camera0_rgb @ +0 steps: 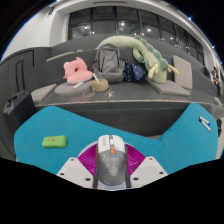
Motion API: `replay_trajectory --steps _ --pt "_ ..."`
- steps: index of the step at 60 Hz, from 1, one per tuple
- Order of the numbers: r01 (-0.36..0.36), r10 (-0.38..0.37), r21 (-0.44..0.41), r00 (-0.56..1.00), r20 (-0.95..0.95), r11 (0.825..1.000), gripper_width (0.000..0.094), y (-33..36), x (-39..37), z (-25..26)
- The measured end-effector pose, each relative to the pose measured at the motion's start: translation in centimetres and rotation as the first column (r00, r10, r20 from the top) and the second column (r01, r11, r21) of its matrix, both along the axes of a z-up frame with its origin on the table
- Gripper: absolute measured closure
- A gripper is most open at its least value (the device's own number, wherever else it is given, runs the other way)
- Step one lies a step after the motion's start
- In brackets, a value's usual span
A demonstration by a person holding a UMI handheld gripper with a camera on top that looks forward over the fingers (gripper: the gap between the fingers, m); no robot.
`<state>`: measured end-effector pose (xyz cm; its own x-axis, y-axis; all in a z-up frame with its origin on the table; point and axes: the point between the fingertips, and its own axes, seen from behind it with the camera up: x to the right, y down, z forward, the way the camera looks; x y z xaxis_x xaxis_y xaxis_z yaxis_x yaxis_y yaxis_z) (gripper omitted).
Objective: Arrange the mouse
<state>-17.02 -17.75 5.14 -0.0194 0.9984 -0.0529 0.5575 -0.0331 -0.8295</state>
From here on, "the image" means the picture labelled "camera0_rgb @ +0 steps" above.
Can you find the pink plush cushion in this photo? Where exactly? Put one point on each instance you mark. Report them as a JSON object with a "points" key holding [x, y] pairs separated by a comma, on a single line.
{"points": [[76, 71]]}

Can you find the tan round pouch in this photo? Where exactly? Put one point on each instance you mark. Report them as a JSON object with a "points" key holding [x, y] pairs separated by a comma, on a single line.
{"points": [[100, 85]]}

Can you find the green eraser block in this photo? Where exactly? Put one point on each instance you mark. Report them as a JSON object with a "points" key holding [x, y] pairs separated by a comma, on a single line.
{"points": [[54, 141]]}

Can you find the grey round seat cushion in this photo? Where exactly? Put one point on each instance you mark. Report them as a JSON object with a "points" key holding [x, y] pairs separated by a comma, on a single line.
{"points": [[68, 90]]}

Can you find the beige square cushion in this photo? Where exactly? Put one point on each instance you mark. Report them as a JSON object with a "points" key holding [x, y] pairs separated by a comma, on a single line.
{"points": [[182, 71]]}

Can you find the grey flat seat cushion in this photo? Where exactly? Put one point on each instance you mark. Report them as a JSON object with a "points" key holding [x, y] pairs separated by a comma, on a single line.
{"points": [[168, 87]]}

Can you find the black bag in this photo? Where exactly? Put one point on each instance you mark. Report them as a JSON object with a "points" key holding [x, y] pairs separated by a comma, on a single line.
{"points": [[219, 127]]}

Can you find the grey and white computer mouse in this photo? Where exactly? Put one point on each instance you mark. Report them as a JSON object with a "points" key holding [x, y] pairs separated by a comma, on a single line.
{"points": [[111, 166]]}

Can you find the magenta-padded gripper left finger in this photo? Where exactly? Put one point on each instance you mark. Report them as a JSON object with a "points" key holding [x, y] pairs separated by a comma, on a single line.
{"points": [[80, 170]]}

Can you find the light grey seat pad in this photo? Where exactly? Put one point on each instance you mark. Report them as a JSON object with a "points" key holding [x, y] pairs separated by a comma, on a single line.
{"points": [[43, 92]]}

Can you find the dark blue patterned bag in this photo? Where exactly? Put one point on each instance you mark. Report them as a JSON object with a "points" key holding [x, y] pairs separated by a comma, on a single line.
{"points": [[134, 72]]}

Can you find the black suitcase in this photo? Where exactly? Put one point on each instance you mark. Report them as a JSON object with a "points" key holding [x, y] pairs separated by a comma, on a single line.
{"points": [[18, 111]]}

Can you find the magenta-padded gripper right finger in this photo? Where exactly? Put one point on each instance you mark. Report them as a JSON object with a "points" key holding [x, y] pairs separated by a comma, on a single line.
{"points": [[143, 170]]}

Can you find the person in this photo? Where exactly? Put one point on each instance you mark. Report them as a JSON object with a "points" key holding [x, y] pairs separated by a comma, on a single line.
{"points": [[216, 76]]}

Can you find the grey backpack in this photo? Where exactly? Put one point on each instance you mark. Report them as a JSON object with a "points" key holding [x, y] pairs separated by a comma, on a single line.
{"points": [[108, 63]]}

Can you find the long green dragon plush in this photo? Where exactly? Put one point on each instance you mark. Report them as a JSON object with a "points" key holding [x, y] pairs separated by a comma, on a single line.
{"points": [[156, 61]]}

